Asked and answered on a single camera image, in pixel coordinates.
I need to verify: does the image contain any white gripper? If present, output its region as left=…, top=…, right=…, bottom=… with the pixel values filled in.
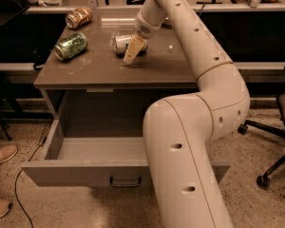
left=123, top=10, right=165, bottom=65

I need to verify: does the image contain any grey cabinet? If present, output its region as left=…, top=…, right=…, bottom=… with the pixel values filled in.
left=34, top=7, right=197, bottom=113

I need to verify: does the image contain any white green 7up can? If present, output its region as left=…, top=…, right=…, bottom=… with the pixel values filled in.
left=113, top=34, right=148, bottom=56

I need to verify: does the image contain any grey open top drawer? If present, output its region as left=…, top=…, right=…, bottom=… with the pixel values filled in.
left=21, top=88, right=231, bottom=188

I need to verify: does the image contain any black office chair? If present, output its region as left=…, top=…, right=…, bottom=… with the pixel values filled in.
left=237, top=65, right=285, bottom=190

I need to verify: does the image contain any black floor cable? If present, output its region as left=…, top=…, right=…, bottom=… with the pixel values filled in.
left=14, top=117, right=55, bottom=228

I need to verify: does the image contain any green soda can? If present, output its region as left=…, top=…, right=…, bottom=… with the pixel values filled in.
left=54, top=32, right=88, bottom=61

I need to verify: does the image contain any brown gold soda can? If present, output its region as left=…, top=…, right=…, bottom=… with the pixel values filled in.
left=66, top=7, right=93, bottom=29

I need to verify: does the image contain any black drawer handle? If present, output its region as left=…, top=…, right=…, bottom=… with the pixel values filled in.
left=109, top=177, right=142, bottom=188

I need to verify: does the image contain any tan shoe upper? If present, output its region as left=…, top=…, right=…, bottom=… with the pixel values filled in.
left=0, top=145, right=18, bottom=164

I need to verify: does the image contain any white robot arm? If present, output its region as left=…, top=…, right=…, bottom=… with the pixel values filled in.
left=124, top=0, right=250, bottom=228

